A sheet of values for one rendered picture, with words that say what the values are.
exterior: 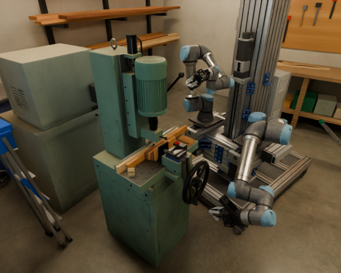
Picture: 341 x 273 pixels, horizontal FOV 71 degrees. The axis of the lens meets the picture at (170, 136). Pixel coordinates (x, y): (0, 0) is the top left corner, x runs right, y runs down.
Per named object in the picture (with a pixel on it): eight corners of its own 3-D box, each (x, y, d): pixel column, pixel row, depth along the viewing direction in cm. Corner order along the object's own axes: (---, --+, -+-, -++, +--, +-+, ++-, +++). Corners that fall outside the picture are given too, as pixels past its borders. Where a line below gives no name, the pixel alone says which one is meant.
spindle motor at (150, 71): (153, 120, 136) (151, 65, 120) (132, 112, 145) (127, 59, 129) (172, 110, 148) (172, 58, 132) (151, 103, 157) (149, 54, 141)
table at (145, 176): (153, 203, 130) (152, 195, 127) (115, 180, 146) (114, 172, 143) (209, 152, 171) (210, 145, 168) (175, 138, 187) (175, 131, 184)
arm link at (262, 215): (278, 213, 114) (276, 231, 110) (256, 211, 122) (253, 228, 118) (271, 205, 110) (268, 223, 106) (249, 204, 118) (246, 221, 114)
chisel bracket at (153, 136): (156, 145, 152) (156, 134, 148) (140, 138, 160) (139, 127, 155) (163, 140, 157) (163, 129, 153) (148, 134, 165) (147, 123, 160)
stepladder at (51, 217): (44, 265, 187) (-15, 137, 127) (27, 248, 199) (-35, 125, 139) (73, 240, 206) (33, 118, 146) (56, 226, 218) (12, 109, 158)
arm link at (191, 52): (204, 111, 207) (201, 43, 189) (188, 114, 202) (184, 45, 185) (197, 109, 218) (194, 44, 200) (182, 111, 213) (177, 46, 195)
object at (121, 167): (118, 174, 142) (117, 167, 139) (116, 173, 143) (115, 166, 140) (178, 133, 182) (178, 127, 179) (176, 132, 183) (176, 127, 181)
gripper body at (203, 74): (196, 70, 151) (206, 66, 159) (188, 78, 157) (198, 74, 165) (203, 79, 150) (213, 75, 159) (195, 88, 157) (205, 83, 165)
